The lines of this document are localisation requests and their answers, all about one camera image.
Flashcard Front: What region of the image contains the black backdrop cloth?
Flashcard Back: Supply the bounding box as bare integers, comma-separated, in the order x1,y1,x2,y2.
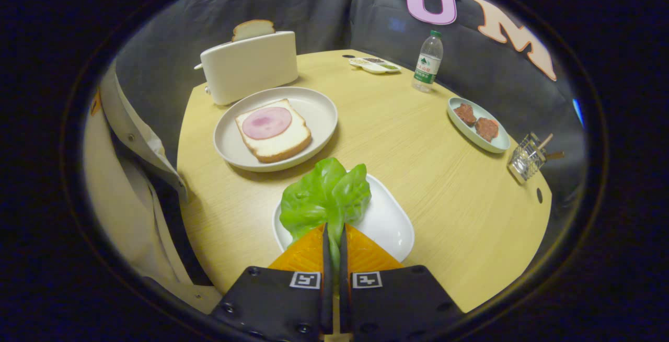
112,0,589,212

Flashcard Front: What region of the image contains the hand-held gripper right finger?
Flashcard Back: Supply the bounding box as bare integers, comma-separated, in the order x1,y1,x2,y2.
339,223,464,342

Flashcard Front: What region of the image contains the white square plate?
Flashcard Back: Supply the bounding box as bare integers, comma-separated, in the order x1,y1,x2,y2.
272,174,415,263

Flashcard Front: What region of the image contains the clear utensil holder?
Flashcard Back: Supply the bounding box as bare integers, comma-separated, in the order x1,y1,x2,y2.
507,132,548,183

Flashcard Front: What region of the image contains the bread slice with brown crust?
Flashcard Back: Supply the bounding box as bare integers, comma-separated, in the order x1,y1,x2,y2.
235,99,313,164

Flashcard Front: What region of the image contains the pale blue oval plate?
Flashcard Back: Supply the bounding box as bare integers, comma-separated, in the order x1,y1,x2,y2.
447,97,511,154

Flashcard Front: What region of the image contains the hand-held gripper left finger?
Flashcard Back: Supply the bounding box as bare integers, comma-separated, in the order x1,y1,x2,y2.
209,223,334,342

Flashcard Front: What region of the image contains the beige jacket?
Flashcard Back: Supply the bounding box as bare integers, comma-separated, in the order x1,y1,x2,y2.
83,62,223,314

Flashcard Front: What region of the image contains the green lettuce leaf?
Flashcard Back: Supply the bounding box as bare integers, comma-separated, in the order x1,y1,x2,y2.
280,157,372,275

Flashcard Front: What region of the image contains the reddish brown meat patty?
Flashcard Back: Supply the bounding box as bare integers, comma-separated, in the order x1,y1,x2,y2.
475,117,500,142

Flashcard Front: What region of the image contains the round white plate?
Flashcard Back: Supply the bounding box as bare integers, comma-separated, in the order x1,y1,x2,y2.
213,87,339,173

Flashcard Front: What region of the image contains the toasted bread slice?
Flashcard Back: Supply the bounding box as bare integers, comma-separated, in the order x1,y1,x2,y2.
232,19,276,42

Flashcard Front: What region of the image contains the white divided seasoning tray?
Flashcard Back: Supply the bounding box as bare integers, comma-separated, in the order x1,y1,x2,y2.
349,57,402,75

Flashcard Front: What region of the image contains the clear plastic water bottle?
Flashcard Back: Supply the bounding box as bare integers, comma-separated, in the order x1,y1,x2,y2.
412,30,444,93

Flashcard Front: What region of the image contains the pink ham slice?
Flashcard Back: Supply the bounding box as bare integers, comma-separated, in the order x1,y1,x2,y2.
241,107,293,140

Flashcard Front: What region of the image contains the dark brown meat patty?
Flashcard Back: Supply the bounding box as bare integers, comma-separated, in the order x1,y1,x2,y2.
454,103,477,127

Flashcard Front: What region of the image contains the white toaster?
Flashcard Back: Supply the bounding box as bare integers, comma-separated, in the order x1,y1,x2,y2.
194,30,299,106

